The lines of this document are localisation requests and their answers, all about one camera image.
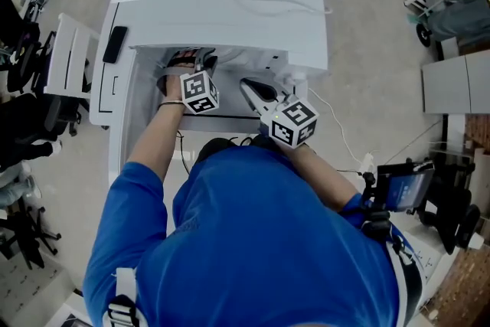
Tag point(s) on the cart with grey cover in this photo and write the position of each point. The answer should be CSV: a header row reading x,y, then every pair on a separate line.
x,y
459,19

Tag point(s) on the white power strip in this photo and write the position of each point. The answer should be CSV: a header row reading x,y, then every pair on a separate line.
x,y
367,161

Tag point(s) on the white microwave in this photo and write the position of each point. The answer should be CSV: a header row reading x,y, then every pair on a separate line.
x,y
191,0

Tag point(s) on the black tablet screen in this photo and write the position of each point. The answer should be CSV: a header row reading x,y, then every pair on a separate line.
x,y
404,187

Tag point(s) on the blue shirt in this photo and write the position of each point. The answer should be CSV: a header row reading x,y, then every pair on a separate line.
x,y
249,249

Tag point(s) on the small white box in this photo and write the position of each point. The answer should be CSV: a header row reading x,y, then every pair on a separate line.
x,y
475,241

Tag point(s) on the black office chair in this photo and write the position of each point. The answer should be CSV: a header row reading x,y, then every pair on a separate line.
x,y
27,233
27,57
451,210
38,115

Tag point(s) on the white slatted chair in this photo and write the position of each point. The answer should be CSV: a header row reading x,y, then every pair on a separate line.
x,y
70,57

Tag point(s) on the grey cabinet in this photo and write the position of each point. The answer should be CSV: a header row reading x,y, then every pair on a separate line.
x,y
455,84

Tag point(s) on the black shorts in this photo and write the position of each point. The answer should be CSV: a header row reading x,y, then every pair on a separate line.
x,y
214,149

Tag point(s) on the person's right forearm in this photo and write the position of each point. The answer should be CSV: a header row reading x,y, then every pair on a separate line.
x,y
317,176

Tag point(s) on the person's left forearm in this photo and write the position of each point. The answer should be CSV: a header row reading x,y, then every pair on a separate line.
x,y
153,145

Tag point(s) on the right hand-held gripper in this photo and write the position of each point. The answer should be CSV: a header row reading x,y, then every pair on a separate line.
x,y
293,122

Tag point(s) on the white table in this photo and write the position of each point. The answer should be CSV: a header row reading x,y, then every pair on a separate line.
x,y
99,88

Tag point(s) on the black smartphone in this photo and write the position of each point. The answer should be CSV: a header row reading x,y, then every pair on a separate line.
x,y
115,44

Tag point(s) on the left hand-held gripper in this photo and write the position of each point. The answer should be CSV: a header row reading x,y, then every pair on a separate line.
x,y
199,92

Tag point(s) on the person's left hand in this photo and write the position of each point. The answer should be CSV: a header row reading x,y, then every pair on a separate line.
x,y
170,88

